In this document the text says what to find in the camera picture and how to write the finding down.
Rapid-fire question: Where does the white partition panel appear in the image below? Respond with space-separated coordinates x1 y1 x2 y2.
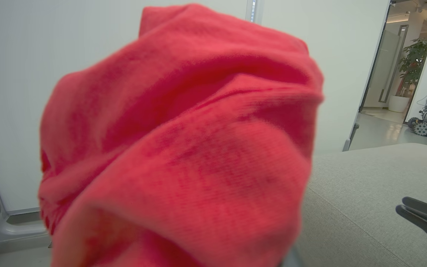
0 0 253 216
260 0 391 156

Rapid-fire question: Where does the red garment with white stripes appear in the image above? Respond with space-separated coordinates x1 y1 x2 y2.
37 3 325 267

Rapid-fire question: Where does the white plant pot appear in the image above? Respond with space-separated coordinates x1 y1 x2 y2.
388 95 410 113

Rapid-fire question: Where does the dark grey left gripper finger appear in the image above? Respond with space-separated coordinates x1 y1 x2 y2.
280 247 304 267

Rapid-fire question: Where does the grey partition post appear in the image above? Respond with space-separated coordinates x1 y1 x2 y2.
246 0 263 23

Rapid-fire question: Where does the green potted plant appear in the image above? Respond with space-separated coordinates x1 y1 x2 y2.
399 38 427 97

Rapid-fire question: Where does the glass door with handle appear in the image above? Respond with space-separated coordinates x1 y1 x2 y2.
362 24 410 110

